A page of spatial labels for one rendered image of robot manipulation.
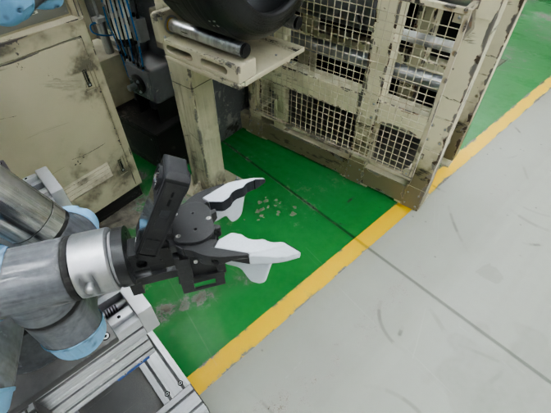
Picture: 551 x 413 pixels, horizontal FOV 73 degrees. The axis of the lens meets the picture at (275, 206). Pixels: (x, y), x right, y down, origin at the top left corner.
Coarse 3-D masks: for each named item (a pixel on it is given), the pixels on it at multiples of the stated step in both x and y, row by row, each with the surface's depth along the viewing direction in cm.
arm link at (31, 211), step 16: (0, 176) 45; (16, 176) 48; (0, 192) 45; (16, 192) 46; (32, 192) 49; (0, 208) 45; (16, 208) 46; (32, 208) 48; (48, 208) 50; (64, 208) 57; (80, 208) 58; (0, 224) 46; (16, 224) 47; (32, 224) 48; (48, 224) 50; (64, 224) 52; (80, 224) 55; (96, 224) 59; (16, 240) 49; (32, 240) 49
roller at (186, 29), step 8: (168, 24) 126; (176, 24) 125; (184, 24) 123; (176, 32) 126; (184, 32) 123; (192, 32) 121; (200, 32) 120; (208, 32) 119; (200, 40) 121; (208, 40) 119; (216, 40) 117; (224, 40) 115; (232, 40) 114; (224, 48) 116; (232, 48) 114; (240, 48) 113; (248, 48) 114; (240, 56) 114
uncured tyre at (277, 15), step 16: (176, 0) 104; (192, 0) 99; (208, 0) 96; (224, 0) 97; (240, 0) 100; (256, 0) 133; (272, 0) 131; (288, 0) 119; (192, 16) 108; (208, 16) 102; (224, 16) 102; (240, 16) 104; (256, 16) 108; (272, 16) 113; (288, 16) 120; (224, 32) 109; (240, 32) 110; (256, 32) 113; (272, 32) 121
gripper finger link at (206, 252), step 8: (208, 240) 41; (216, 240) 41; (184, 248) 40; (192, 248) 40; (200, 248) 40; (208, 248) 40; (216, 248) 40; (200, 256) 40; (208, 256) 39; (216, 256) 39; (224, 256) 39; (232, 256) 39; (240, 256) 39; (248, 256) 39; (208, 264) 40; (216, 264) 40
